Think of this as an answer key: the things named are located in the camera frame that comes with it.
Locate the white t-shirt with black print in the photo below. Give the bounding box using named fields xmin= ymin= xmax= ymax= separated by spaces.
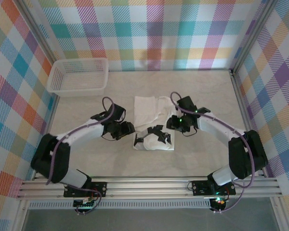
xmin=132 ymin=95 xmax=176 ymax=152

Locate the white plastic mesh basket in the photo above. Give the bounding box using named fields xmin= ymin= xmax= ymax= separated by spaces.
xmin=47 ymin=58 xmax=109 ymax=98

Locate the right aluminium table side rail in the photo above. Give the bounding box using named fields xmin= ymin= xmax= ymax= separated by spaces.
xmin=231 ymin=69 xmax=267 ymax=179

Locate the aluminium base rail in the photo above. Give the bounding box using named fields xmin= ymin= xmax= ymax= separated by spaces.
xmin=16 ymin=177 xmax=284 ymax=200

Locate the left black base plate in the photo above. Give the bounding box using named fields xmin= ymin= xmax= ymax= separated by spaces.
xmin=63 ymin=181 xmax=108 ymax=197

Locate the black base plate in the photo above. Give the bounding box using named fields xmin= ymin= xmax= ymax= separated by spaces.
xmin=63 ymin=181 xmax=108 ymax=197
xmin=191 ymin=180 xmax=236 ymax=196

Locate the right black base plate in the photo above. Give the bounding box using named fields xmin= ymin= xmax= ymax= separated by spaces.
xmin=191 ymin=180 xmax=236 ymax=196

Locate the grey slotted cable duct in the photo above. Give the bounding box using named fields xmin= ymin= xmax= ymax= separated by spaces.
xmin=28 ymin=201 xmax=211 ymax=210

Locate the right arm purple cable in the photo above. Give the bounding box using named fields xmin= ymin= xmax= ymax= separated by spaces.
xmin=170 ymin=91 xmax=256 ymax=214

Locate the right aluminium corner post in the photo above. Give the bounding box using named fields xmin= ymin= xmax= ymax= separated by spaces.
xmin=231 ymin=0 xmax=280 ymax=73

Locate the aluminium corner post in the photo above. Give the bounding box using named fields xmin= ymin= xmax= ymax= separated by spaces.
xmin=231 ymin=0 xmax=280 ymax=73
xmin=14 ymin=0 xmax=58 ymax=64

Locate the left aluminium corner post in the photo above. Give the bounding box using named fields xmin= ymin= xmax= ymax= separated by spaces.
xmin=14 ymin=0 xmax=58 ymax=64

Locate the left aluminium frame leg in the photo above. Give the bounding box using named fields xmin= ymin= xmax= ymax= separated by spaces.
xmin=13 ymin=198 xmax=31 ymax=231

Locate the aluminium frame leg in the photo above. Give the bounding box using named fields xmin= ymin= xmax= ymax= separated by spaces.
xmin=271 ymin=197 xmax=289 ymax=231
xmin=13 ymin=198 xmax=31 ymax=231

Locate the right aluminium frame leg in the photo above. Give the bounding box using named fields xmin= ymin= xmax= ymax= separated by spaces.
xmin=271 ymin=197 xmax=289 ymax=231

